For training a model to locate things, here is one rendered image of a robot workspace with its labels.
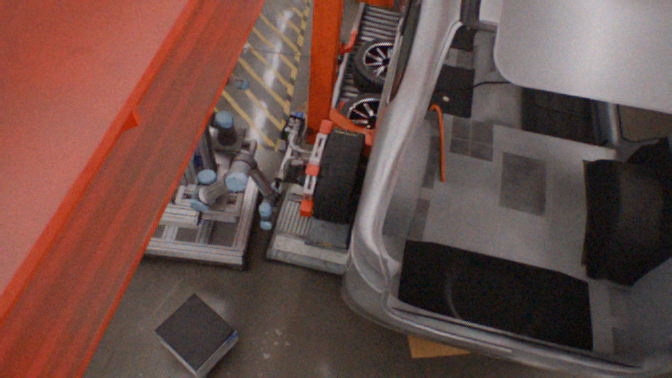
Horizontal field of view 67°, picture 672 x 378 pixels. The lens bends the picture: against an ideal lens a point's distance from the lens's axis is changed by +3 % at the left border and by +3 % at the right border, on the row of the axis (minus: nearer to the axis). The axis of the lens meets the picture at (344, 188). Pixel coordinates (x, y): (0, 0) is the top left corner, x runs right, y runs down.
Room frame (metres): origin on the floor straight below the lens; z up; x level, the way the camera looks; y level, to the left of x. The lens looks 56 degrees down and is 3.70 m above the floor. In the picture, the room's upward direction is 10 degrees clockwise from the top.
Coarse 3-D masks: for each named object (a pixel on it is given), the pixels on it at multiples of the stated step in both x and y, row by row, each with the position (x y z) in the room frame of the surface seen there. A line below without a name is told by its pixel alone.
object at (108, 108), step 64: (0, 0) 0.51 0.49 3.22; (64, 0) 0.54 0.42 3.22; (128, 0) 0.56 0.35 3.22; (192, 0) 0.60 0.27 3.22; (256, 0) 0.91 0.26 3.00; (0, 64) 0.40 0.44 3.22; (64, 64) 0.42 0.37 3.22; (128, 64) 0.44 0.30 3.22; (192, 64) 0.69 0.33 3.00; (0, 128) 0.31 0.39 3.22; (64, 128) 0.33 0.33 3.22; (128, 128) 0.40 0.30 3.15; (192, 128) 0.54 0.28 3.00; (0, 192) 0.24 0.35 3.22; (64, 192) 0.25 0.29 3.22; (128, 192) 0.39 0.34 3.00; (0, 256) 0.17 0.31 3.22; (64, 256) 0.27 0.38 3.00; (128, 256) 0.28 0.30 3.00; (0, 320) 0.16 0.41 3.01; (64, 320) 0.18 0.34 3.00
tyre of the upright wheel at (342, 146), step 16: (336, 128) 2.20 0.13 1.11; (336, 144) 2.02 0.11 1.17; (352, 144) 2.04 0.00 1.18; (336, 160) 1.90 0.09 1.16; (352, 160) 1.92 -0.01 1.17; (320, 176) 1.80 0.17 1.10; (336, 176) 1.81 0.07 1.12; (352, 176) 1.82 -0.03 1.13; (320, 192) 1.73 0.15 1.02; (336, 192) 1.73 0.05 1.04; (352, 192) 1.75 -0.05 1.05; (320, 208) 1.68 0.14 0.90; (336, 208) 1.68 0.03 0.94
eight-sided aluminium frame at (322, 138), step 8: (320, 136) 2.10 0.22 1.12; (328, 136) 2.21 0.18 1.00; (320, 144) 2.24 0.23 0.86; (312, 152) 1.96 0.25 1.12; (320, 152) 1.97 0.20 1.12; (312, 160) 1.90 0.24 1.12; (320, 160) 1.92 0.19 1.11; (312, 184) 1.78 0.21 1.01; (304, 192) 1.74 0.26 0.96; (312, 192) 1.75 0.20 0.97; (312, 200) 1.89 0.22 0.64
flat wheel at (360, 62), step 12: (360, 48) 3.75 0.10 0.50; (372, 48) 3.80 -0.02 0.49; (384, 48) 3.88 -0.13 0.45; (360, 60) 3.59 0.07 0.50; (372, 60) 3.82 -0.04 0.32; (384, 60) 3.70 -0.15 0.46; (360, 72) 3.44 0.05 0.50; (360, 84) 3.42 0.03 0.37; (372, 84) 3.34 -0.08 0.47; (384, 84) 3.34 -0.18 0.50
